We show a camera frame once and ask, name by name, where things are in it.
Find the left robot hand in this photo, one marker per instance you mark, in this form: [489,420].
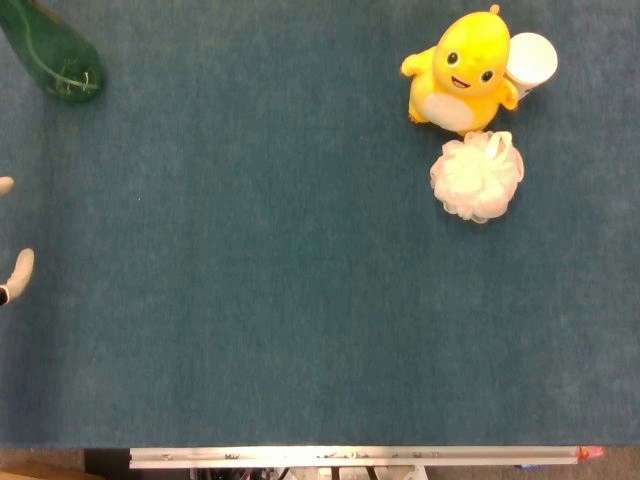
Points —
[20,275]

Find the cardboard box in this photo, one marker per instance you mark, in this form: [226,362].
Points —
[35,471]

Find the green glass bottle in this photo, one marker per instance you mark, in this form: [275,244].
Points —
[55,50]

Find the blue felt table mat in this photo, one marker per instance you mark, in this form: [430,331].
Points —
[280,250]

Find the pink mesh bath sponge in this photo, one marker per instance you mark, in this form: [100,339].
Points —
[477,177]

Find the yellow duck plush toy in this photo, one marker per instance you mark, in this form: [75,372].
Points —
[462,75]

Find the white paper cup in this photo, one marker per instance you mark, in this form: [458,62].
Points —
[532,62]

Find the aluminium profile rail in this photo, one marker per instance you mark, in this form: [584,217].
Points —
[350,456]

